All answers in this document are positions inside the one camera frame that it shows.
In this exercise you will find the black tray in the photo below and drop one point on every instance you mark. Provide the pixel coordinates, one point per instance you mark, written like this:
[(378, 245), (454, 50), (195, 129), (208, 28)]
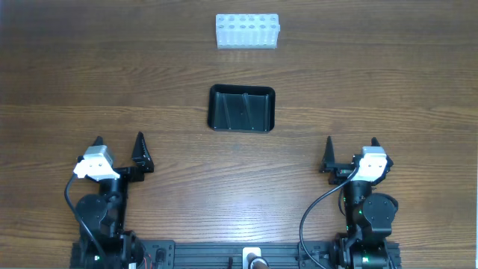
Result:
[(239, 123)]

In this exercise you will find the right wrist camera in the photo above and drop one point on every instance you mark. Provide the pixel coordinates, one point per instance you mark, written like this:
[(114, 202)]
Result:
[(370, 164)]

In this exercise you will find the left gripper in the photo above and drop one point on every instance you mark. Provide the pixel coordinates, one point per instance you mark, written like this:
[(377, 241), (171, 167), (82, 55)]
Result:
[(130, 175)]

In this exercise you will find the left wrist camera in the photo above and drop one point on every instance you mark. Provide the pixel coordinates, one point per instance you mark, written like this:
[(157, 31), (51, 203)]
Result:
[(96, 166)]

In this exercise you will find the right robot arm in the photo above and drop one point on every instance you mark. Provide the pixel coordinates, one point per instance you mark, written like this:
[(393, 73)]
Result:
[(379, 213)]

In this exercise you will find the white test tube rack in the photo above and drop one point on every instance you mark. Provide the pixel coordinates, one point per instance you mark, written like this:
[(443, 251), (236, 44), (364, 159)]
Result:
[(246, 31)]

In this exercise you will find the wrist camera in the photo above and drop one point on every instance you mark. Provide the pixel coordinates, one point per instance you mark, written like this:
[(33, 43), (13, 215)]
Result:
[(370, 164), (96, 166)]

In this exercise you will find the clear test tube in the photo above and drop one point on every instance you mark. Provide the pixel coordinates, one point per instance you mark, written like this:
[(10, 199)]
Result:
[(223, 111), (246, 112), (266, 112)]

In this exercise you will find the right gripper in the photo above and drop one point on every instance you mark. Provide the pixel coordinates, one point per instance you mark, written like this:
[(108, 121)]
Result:
[(340, 173)]

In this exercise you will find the mounting rail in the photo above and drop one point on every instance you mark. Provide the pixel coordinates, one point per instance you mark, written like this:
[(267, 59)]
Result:
[(209, 256)]

